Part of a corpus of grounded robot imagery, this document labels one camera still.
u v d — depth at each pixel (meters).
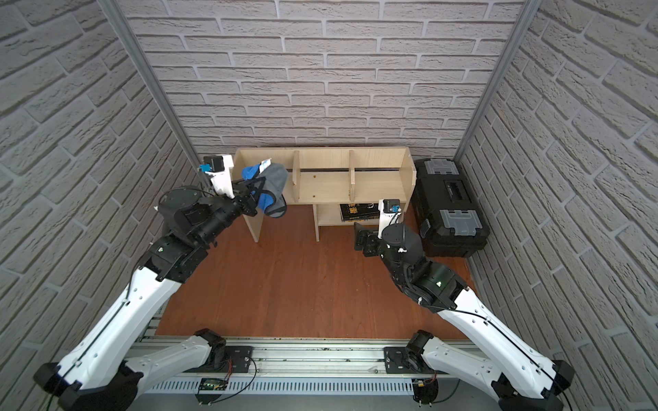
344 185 0.88
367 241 0.56
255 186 0.58
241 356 0.73
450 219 0.86
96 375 0.37
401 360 0.73
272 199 0.58
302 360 0.76
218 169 0.50
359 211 0.92
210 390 0.72
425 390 0.70
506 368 0.40
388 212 0.53
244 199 0.52
